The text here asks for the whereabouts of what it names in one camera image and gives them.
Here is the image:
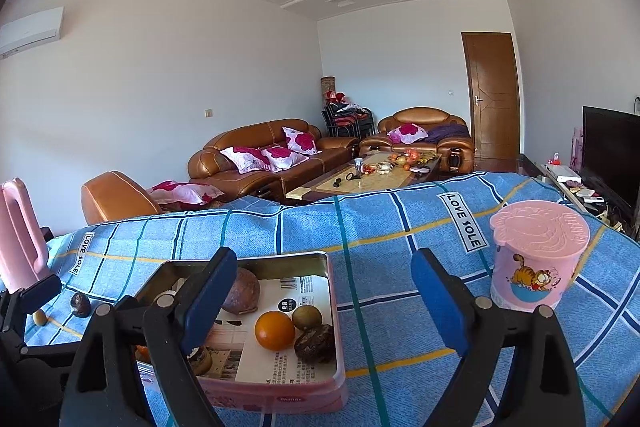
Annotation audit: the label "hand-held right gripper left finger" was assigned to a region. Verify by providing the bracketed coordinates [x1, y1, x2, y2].
[60, 247, 238, 427]

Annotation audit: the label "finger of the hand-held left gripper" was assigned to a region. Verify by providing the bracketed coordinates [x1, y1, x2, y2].
[19, 274, 63, 313]

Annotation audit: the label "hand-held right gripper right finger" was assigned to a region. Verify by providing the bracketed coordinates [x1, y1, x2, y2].
[411, 248, 586, 427]

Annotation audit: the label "purple passion fruit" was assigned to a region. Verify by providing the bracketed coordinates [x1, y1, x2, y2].
[221, 268, 261, 314]

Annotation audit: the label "dark water chestnut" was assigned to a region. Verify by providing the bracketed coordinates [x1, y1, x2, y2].
[69, 293, 92, 319]
[293, 326, 335, 364]

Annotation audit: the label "pink tin box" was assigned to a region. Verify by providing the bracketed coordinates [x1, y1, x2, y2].
[127, 252, 349, 413]

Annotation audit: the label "pink electric kettle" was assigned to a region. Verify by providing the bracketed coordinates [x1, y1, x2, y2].
[0, 177, 53, 293]

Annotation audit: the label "blue plaid bed sheet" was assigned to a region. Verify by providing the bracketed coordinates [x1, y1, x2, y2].
[0, 171, 640, 427]

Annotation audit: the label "printed paper liner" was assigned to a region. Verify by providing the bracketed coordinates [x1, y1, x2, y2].
[200, 276, 338, 385]

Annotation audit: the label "pink cartoon cup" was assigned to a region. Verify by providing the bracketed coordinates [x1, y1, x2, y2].
[489, 201, 591, 312]

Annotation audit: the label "floral pillow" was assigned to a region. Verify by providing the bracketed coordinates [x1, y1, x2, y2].
[220, 147, 273, 174]
[281, 126, 322, 156]
[387, 123, 429, 145]
[261, 146, 309, 171]
[147, 180, 226, 206]

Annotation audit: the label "brown leather sofa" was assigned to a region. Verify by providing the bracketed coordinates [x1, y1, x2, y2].
[188, 119, 361, 202]

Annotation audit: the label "fruit pile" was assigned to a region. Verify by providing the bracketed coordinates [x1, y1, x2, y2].
[387, 148, 436, 168]

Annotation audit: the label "wooden coffee table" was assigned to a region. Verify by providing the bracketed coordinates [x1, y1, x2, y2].
[285, 152, 443, 205]

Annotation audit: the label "purple blanket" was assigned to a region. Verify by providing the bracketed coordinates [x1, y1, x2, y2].
[425, 123, 471, 142]

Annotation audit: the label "white television stand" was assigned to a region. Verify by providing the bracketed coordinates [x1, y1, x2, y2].
[532, 162, 616, 218]

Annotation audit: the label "brown leather armchair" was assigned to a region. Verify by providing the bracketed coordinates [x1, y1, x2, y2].
[359, 107, 476, 172]

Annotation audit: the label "stacked black chairs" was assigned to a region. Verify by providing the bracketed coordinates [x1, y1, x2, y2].
[322, 99, 376, 140]

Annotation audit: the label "pink bag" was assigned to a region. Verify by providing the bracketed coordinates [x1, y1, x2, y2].
[570, 127, 585, 172]

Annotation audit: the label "brown wooden door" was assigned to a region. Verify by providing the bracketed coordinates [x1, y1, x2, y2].
[461, 32, 522, 160]

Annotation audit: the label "black television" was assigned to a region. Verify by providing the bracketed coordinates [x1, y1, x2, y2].
[581, 106, 640, 218]

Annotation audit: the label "rolled mat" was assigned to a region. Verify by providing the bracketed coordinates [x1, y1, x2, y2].
[320, 77, 337, 112]

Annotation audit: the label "white air conditioner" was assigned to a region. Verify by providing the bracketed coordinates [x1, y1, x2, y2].
[0, 7, 66, 58]

